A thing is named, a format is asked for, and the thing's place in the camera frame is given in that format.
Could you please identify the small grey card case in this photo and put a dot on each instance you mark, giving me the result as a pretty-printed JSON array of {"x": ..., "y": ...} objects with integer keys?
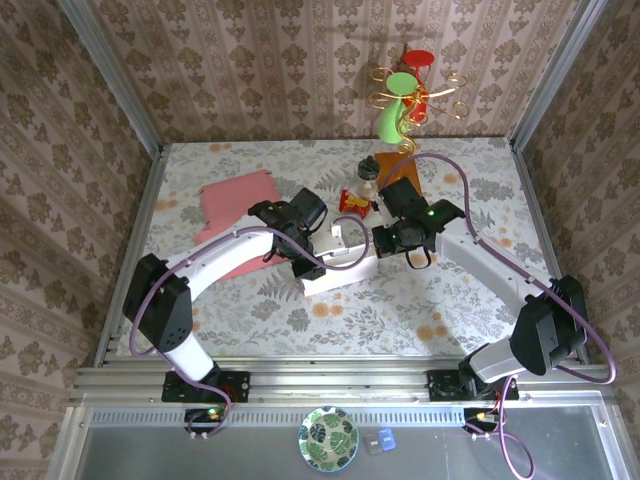
[{"x": 371, "y": 444}]

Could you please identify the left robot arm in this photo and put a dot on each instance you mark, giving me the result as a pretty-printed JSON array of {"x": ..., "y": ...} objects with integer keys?
[{"x": 225, "y": 255}]

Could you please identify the grey metal shelf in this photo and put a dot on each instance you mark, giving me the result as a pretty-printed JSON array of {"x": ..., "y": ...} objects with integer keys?
[{"x": 150, "y": 455}]

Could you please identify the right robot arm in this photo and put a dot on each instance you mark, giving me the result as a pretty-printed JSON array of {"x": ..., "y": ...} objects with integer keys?
[{"x": 480, "y": 260}]

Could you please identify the aluminium frame bar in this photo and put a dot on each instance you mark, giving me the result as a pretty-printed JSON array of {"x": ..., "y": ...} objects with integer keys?
[
  {"x": 112, "y": 75},
  {"x": 556, "y": 75},
  {"x": 62, "y": 450},
  {"x": 148, "y": 190},
  {"x": 525, "y": 175},
  {"x": 614, "y": 450}
]

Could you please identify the floral table cover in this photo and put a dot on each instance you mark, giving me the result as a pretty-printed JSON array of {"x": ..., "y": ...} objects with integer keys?
[{"x": 350, "y": 325}]

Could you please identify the pink paper box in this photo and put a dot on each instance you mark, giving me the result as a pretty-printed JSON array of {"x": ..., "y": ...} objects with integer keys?
[{"x": 235, "y": 200}]

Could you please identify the red snack packet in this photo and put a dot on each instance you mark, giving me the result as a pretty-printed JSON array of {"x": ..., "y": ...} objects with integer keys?
[{"x": 352, "y": 202}]

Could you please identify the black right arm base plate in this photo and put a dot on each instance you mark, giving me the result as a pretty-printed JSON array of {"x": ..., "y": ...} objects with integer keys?
[{"x": 440, "y": 387}]

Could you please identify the small blue card case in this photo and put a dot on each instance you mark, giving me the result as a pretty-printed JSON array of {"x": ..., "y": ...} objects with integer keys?
[{"x": 387, "y": 439}]

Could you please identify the green paper goblet cutout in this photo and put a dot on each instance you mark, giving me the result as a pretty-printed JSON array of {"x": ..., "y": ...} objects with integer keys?
[{"x": 392, "y": 125}]

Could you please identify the glass jar black lid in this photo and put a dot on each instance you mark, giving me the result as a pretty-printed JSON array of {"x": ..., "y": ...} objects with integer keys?
[{"x": 368, "y": 172}]

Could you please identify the small black controller board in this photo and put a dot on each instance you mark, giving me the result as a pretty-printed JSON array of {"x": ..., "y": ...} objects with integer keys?
[
  {"x": 472, "y": 416},
  {"x": 197, "y": 415}
]

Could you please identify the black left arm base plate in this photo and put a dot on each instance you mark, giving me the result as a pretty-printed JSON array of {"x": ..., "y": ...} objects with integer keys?
[{"x": 240, "y": 385}]

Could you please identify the red paper goblet cutout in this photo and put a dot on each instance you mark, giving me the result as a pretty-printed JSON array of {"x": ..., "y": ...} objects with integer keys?
[{"x": 417, "y": 57}]

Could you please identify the wide aluminium front rail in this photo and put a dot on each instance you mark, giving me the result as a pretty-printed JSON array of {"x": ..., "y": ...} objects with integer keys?
[{"x": 340, "y": 380}]

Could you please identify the green leaf pattern bowl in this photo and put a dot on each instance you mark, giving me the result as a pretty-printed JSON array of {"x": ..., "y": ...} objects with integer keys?
[{"x": 327, "y": 440}]

